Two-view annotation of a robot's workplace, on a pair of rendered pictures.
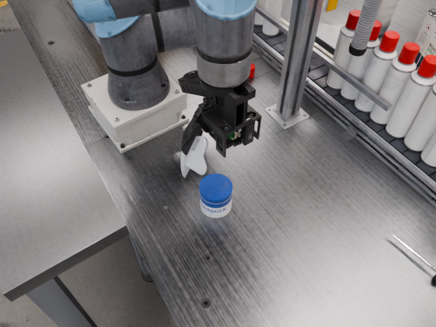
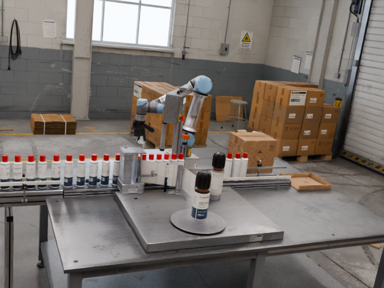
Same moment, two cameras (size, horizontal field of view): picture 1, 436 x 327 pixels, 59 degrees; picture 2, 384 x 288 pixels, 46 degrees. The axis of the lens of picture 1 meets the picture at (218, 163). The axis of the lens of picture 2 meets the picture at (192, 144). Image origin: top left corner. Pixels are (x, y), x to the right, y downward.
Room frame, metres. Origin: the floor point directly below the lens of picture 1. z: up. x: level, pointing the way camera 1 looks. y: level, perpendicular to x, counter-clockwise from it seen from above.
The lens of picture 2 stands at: (1.24, -3.19, 1.95)
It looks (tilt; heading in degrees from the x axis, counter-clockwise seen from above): 15 degrees down; 97
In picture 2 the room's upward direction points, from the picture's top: 7 degrees clockwise
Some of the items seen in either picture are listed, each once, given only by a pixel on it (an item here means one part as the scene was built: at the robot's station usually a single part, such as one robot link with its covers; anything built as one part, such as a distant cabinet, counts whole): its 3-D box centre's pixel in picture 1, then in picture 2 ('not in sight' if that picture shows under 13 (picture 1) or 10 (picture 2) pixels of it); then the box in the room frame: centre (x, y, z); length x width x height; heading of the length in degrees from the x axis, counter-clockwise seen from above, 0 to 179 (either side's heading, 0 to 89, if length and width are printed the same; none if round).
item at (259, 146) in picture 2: not in sight; (250, 152); (1.28, 0.34, 0.99); 0.30 x 0.24 x 0.27; 32
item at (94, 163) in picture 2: not in sight; (93, 170); (0.33, -0.62, 0.98); 0.05 x 0.05 x 0.20
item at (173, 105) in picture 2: not in sight; (175, 107); (0.74, -0.27, 1.38); 0.17 x 0.10 x 0.19; 87
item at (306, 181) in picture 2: not in sight; (304, 181); (1.72, 0.24, 0.85); 0.30 x 0.26 x 0.04; 32
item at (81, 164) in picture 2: not in sight; (81, 170); (0.27, -0.66, 0.98); 0.05 x 0.05 x 0.20
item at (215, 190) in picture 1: (215, 196); not in sight; (0.47, 0.00, 0.86); 0.07 x 0.07 x 0.07
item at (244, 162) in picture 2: not in sight; (243, 166); (1.24, -0.06, 0.98); 0.05 x 0.05 x 0.20
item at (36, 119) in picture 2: not in sight; (52, 123); (-1.83, 3.46, 0.11); 0.65 x 0.54 x 0.22; 33
